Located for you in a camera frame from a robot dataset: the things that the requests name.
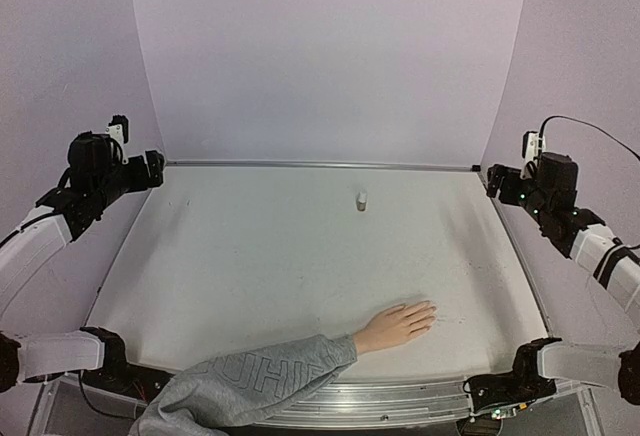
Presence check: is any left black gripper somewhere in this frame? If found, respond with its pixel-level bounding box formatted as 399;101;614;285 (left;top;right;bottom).
94;149;165;208

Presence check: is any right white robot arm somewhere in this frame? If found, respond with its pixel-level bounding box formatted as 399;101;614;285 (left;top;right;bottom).
466;152;639;418

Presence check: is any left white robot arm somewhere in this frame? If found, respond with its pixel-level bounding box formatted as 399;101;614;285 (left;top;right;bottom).
1;115;165;393

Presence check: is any person's bare hand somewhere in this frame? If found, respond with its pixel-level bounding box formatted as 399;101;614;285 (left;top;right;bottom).
352;301;437;356

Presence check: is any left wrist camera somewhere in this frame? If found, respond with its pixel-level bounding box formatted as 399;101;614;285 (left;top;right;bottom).
107;115;130;146

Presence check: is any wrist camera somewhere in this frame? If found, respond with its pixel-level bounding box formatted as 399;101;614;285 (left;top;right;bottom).
107;115;130;146
521;131;546;179

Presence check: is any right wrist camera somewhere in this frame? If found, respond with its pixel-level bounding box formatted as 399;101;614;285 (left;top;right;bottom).
521;131;546;179

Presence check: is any black right camera cable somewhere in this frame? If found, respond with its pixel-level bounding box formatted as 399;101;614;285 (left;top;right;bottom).
538;115;640;162

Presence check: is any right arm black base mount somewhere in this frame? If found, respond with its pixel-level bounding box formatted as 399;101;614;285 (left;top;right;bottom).
463;356;557;415

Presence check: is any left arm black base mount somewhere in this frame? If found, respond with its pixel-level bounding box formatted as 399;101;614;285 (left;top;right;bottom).
81;352;173;403

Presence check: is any aluminium front rail base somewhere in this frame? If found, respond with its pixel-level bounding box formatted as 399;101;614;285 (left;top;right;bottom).
27;373;601;436

